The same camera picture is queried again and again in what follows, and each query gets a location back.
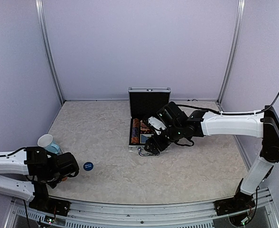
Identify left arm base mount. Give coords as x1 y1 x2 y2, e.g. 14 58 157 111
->
28 183 71 217

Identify red playing card deck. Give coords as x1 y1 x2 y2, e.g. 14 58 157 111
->
140 120 153 134

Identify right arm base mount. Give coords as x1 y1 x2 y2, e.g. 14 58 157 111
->
214 187 256 216

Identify aluminium poker case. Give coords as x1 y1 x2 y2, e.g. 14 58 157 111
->
128 87 171 156

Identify blue playing card deck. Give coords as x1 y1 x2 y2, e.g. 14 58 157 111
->
139 134 153 144

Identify blue small blind button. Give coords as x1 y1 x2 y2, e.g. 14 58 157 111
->
83 161 93 171

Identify left chip row in case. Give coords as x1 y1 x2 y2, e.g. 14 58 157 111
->
130 118 140 144

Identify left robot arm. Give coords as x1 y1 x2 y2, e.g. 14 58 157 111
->
0 147 79 211

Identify right rear aluminium post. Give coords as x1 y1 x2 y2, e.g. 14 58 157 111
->
217 0 246 105

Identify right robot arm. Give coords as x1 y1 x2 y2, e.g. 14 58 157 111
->
144 102 279 211

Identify aluminium post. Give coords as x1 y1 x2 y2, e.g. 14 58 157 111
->
217 0 246 105
35 0 65 106

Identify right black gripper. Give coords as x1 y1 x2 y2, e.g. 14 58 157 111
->
144 123 184 155

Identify left rear aluminium post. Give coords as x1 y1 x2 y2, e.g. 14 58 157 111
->
35 0 65 106

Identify front aluminium frame rail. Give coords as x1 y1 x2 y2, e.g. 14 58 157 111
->
10 190 279 228

